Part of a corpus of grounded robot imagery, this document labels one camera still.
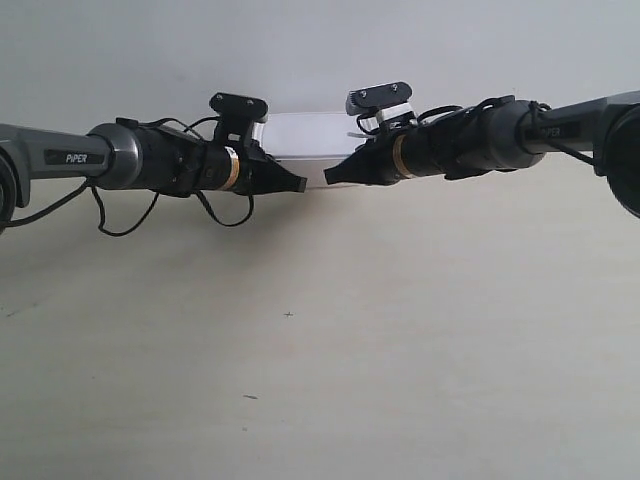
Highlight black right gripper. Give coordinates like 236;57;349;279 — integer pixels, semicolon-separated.
324;117;418;186

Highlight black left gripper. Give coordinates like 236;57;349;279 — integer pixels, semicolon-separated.
213;113;307;195

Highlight white lidded plastic container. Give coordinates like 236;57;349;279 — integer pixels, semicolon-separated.
253;112;366;190

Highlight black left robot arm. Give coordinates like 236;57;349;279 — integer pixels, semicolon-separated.
1;113;307;235

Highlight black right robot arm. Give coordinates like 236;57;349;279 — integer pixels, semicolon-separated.
324;91;639;216

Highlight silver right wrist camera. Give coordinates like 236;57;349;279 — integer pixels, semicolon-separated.
345;81;414;124

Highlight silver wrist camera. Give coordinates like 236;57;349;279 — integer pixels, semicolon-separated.
209;92;268;142
345;81;414;124

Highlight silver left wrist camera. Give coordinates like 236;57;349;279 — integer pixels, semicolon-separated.
209;92;268;142

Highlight black left camera cable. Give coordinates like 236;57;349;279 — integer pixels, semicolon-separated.
0;117;256;237

